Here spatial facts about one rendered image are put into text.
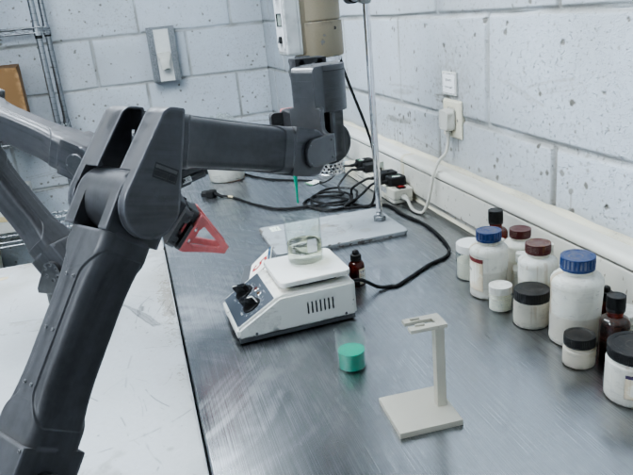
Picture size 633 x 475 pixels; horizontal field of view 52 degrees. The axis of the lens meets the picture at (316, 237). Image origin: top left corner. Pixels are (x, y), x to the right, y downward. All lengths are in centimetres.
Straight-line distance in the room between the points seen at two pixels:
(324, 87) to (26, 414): 50
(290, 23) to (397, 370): 74
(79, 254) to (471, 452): 47
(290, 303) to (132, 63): 248
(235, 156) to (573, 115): 65
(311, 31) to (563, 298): 73
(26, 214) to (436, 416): 73
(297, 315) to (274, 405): 20
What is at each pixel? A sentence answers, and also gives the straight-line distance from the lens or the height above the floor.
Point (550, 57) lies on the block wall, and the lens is 121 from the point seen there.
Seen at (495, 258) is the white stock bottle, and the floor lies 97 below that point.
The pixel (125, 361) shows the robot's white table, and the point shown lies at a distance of 107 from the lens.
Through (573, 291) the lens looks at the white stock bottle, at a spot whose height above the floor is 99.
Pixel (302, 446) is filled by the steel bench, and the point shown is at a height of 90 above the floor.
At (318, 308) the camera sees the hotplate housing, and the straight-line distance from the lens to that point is 105.
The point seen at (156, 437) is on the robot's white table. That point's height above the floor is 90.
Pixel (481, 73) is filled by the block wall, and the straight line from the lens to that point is 141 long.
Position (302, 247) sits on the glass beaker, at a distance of 106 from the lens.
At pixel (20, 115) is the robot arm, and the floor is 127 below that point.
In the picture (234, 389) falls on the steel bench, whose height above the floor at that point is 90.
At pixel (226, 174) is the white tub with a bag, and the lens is 205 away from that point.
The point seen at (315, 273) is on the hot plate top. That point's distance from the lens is 104.
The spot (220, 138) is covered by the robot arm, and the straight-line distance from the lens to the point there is 69.
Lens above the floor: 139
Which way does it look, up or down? 19 degrees down
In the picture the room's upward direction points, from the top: 6 degrees counter-clockwise
